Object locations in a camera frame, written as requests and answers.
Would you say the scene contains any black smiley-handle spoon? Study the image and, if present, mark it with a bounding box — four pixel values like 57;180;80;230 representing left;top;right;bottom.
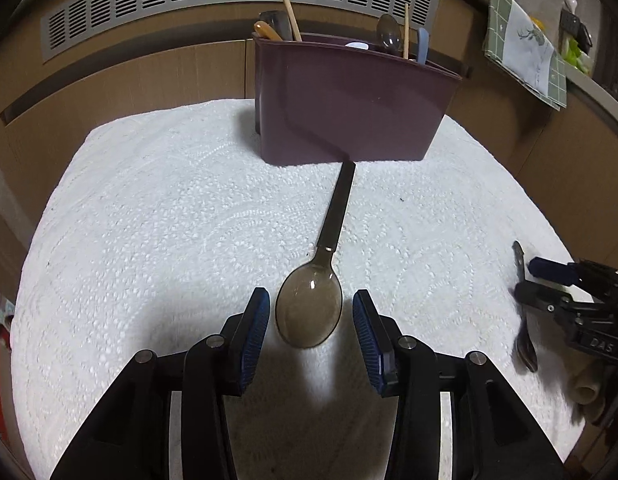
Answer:
512;240;538;373

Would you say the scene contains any smoky spoon with black handle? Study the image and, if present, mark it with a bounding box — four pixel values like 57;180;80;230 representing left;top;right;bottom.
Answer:
275;162;356;349

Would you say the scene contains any blue plastic spoon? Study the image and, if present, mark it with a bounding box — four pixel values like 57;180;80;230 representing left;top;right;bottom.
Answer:
416;27;429;65

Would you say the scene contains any grey translucent spoon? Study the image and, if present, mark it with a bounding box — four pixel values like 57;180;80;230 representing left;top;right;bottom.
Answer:
376;13;402;56

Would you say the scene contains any wooden spoon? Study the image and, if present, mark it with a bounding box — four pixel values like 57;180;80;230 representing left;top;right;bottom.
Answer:
254;21;283;41

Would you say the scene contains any wooden chopstick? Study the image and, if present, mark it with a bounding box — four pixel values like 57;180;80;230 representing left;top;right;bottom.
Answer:
283;0;302;42
402;3;411;60

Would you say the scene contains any white plastic spoon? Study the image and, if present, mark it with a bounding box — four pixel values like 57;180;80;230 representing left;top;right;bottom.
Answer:
346;41;370;51

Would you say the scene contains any grey metal spatula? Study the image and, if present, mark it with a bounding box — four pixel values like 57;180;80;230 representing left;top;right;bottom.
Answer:
259;10;294;41

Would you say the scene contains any gloved right hand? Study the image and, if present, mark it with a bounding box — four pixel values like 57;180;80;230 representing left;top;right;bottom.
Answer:
569;360;618;426

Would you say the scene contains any white lace table cloth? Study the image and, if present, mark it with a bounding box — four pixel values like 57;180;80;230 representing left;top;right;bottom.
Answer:
12;100;583;479

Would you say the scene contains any green white tea towel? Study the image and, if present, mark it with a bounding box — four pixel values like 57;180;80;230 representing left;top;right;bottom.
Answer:
484;0;567;110

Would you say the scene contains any purple plastic utensil holder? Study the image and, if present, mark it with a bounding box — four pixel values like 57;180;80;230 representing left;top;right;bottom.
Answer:
254;34;461;166

